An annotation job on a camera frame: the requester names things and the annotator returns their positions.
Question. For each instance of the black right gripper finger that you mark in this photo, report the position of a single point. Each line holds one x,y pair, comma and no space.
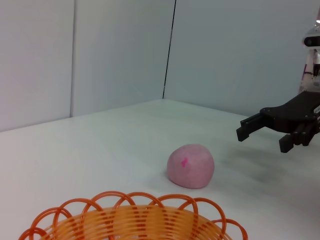
246,130
302,136

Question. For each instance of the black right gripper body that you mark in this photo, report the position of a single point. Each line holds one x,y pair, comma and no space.
295,112

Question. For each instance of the pink peach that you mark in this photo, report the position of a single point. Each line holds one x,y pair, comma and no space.
191,167

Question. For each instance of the orange woven plastic basket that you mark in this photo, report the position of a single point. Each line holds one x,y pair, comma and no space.
140,215

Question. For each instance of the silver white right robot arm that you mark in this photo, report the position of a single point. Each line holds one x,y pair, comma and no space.
310,75

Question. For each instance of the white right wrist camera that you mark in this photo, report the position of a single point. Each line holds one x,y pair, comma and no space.
312,41

